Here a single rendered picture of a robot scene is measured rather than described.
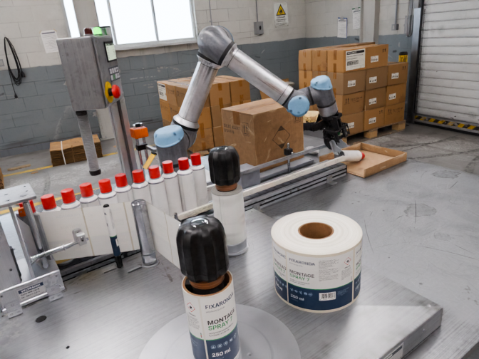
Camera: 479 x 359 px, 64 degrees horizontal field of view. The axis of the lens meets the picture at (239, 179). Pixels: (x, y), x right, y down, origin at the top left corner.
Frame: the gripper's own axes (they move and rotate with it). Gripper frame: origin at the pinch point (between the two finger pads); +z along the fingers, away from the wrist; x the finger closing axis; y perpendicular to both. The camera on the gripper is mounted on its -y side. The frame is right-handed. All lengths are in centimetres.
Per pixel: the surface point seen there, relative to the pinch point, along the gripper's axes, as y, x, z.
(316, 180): 5.9, -19.2, -0.1
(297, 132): -20.9, -0.8, -7.0
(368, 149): -7.1, 27.2, 18.6
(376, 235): 46, -34, -3
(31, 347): 32, -122, -40
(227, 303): 65, -89, -45
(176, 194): 2, -72, -32
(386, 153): 3.2, 27.2, 18.4
